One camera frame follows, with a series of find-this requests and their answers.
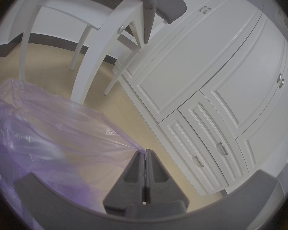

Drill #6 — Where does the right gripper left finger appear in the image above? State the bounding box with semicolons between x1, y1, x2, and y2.
103;149;147;215

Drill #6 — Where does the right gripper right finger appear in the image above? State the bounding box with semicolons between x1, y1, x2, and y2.
146;148;190;212

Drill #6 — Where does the purple plastic bag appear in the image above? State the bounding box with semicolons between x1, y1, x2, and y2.
0;78;147;230

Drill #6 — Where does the white wardrobe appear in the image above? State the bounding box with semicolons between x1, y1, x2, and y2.
114;0;288;197

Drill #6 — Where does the white chair dark grey seat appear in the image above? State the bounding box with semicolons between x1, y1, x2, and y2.
0;0;187;103

